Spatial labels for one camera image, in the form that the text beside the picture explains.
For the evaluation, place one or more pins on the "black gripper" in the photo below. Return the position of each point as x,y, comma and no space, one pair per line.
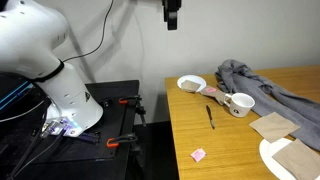
171,6

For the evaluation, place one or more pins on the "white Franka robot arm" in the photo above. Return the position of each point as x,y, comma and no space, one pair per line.
26,33

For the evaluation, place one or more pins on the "white bowl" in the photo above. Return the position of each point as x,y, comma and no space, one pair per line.
195,78

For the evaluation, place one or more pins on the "small brown napkin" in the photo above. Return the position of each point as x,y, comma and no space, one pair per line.
190,86

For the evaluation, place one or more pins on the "pink sticky note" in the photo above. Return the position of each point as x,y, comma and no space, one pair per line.
198,154
210,89

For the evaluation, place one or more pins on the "beige cloth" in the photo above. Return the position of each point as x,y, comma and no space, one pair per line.
216,95

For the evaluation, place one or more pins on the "orange black clamp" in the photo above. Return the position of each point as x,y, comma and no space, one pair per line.
120,140
133,100

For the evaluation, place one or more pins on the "black robot stand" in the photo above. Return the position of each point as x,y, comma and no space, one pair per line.
110,91

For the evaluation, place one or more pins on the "black pen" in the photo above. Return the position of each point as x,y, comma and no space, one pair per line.
210,116

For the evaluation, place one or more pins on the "grey cloth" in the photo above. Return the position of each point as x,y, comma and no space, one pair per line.
266,90

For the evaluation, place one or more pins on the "brown square napkin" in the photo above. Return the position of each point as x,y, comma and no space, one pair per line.
274,126

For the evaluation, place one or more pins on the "large white plate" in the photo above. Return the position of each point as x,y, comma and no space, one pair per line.
268,155

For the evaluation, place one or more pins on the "black box with blue stripes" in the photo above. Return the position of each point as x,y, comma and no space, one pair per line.
13,95

